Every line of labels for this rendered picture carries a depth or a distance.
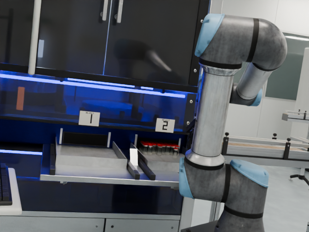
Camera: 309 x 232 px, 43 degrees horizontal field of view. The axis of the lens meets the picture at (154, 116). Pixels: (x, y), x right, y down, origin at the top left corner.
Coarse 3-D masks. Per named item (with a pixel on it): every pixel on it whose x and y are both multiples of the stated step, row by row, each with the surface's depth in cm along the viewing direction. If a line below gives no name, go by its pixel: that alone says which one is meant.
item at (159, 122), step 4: (160, 120) 177; (164, 120) 177; (168, 120) 178; (172, 120) 178; (156, 124) 177; (160, 124) 177; (164, 124) 177; (168, 124) 178; (172, 124) 178; (156, 128) 177; (160, 128) 177; (168, 128) 178; (172, 128) 179; (168, 132) 178; (172, 132) 179
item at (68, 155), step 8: (56, 144) 159; (56, 152) 146; (64, 152) 161; (72, 152) 163; (80, 152) 164; (88, 152) 166; (96, 152) 168; (104, 152) 170; (112, 152) 172; (120, 152) 160; (56, 160) 142; (64, 160) 143; (72, 160) 143; (80, 160) 144; (88, 160) 145; (96, 160) 146; (104, 160) 146; (112, 160) 147; (120, 160) 148
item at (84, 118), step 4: (80, 112) 167; (84, 112) 168; (88, 112) 168; (92, 112) 169; (96, 112) 169; (80, 116) 168; (84, 116) 168; (88, 116) 168; (92, 116) 169; (96, 116) 169; (80, 120) 168; (84, 120) 168; (88, 120) 169; (92, 120) 169; (96, 120) 169; (80, 124) 168; (84, 124) 168; (88, 124) 169; (92, 124) 169; (96, 124) 170
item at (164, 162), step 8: (184, 152) 186; (144, 160) 155; (152, 160) 167; (160, 160) 169; (168, 160) 171; (176, 160) 173; (152, 168) 151; (160, 168) 152; (168, 168) 153; (176, 168) 154
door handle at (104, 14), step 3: (105, 0) 158; (108, 0) 158; (105, 3) 158; (108, 3) 159; (105, 6) 158; (105, 9) 158; (102, 12) 164; (105, 12) 158; (102, 15) 159; (105, 15) 159; (102, 18) 159; (105, 18) 159
